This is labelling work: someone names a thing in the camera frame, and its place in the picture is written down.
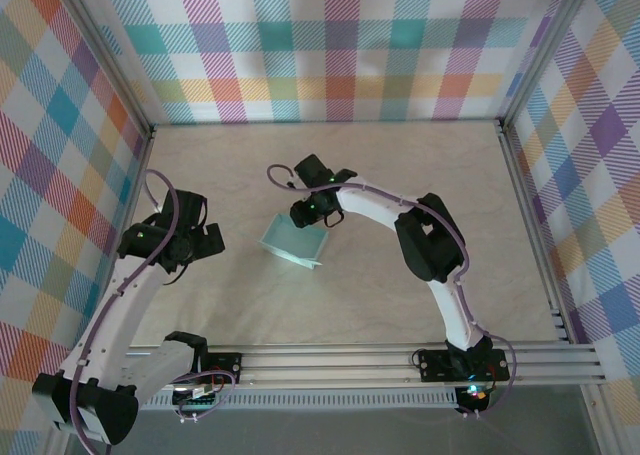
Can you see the mint green paper box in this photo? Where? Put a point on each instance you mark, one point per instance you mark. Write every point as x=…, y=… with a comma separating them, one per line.
x=295, y=240

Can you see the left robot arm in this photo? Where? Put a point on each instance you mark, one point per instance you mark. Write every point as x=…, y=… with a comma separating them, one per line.
x=115, y=315

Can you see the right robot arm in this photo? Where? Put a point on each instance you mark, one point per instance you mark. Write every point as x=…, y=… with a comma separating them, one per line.
x=455, y=315

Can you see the aluminium side rail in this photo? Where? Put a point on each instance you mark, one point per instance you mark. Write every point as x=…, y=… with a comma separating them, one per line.
x=537, y=240
x=135, y=175

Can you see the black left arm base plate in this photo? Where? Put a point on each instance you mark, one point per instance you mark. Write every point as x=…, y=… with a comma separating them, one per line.
x=225, y=367

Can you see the aluminium frame rail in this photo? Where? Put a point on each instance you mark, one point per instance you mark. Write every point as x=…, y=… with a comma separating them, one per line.
x=325, y=365

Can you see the aluminium corner post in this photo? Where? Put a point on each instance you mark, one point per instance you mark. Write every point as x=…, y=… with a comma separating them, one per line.
x=542, y=55
x=107, y=60

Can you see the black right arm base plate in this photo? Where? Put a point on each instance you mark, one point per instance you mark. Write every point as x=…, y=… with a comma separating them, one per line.
x=435, y=365

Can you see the aluminium frame leg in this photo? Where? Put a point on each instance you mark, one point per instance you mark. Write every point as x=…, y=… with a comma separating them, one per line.
x=600, y=420

